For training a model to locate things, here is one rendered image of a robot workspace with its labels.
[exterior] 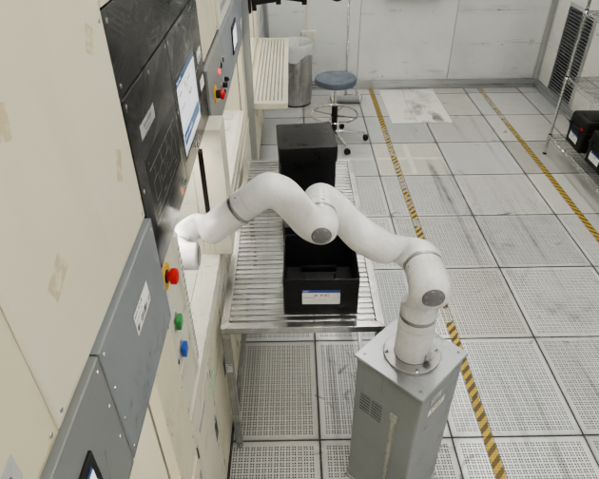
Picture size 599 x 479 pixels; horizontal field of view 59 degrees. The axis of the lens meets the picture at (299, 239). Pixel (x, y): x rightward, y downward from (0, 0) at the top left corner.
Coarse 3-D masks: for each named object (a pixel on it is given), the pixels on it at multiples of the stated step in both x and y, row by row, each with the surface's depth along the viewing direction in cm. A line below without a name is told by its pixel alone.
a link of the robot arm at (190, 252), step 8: (184, 240) 156; (184, 248) 152; (192, 248) 152; (200, 248) 157; (184, 256) 152; (192, 256) 152; (200, 256) 156; (184, 264) 152; (192, 264) 152; (200, 264) 157
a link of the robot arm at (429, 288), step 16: (416, 256) 157; (432, 256) 156; (416, 272) 152; (432, 272) 150; (416, 288) 150; (432, 288) 148; (448, 288) 150; (400, 304) 168; (416, 304) 153; (432, 304) 151; (416, 320) 164; (432, 320) 165
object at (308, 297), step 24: (288, 240) 210; (336, 240) 210; (288, 264) 217; (312, 264) 217; (336, 264) 217; (288, 288) 189; (312, 288) 189; (336, 288) 189; (288, 312) 196; (312, 312) 196; (336, 312) 196
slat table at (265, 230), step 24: (264, 168) 287; (336, 168) 287; (264, 216) 250; (240, 240) 235; (264, 240) 234; (240, 264) 221; (264, 264) 221; (360, 264) 220; (240, 288) 209; (264, 288) 209; (360, 288) 208; (240, 312) 198; (264, 312) 198; (360, 312) 197; (360, 336) 259; (240, 360) 247; (240, 384) 236; (240, 432) 229
